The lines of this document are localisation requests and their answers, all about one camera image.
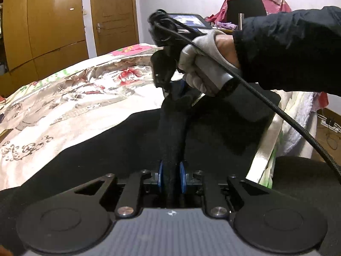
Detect black sleeved right forearm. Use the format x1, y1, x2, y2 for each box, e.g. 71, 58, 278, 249
234, 6, 340, 96

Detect silver metal cylinder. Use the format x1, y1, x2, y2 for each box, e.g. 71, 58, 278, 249
238, 13, 244, 31

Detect brown wooden wardrobe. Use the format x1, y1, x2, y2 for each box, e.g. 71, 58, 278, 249
1, 0, 88, 97

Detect black chair back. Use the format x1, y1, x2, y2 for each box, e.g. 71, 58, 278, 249
224, 0, 267, 25

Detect floral bedspread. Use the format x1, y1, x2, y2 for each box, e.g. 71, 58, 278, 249
1, 43, 318, 191

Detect pink red cloth pile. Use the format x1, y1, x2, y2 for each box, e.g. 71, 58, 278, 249
205, 0, 292, 30

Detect black braided cable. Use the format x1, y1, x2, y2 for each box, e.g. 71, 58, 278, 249
154, 22, 341, 185

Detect black monitor screen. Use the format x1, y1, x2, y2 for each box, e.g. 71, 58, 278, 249
168, 13, 212, 29

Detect black pants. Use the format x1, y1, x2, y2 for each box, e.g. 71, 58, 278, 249
0, 81, 341, 256

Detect brown wooden door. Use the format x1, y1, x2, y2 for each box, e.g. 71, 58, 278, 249
90, 0, 139, 55

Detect grey gloved right hand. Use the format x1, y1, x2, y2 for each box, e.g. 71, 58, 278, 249
178, 29, 240, 96

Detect white power strip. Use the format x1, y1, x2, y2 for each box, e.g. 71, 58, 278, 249
320, 120, 341, 134

